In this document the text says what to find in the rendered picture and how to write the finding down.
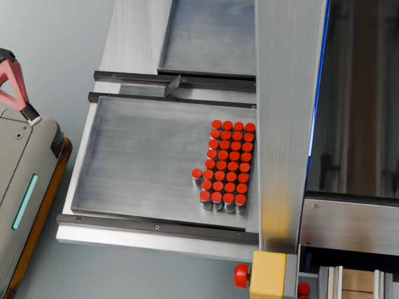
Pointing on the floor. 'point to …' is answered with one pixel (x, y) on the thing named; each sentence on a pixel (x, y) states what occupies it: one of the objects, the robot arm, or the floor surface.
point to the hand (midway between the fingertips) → (21, 104)
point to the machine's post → (285, 112)
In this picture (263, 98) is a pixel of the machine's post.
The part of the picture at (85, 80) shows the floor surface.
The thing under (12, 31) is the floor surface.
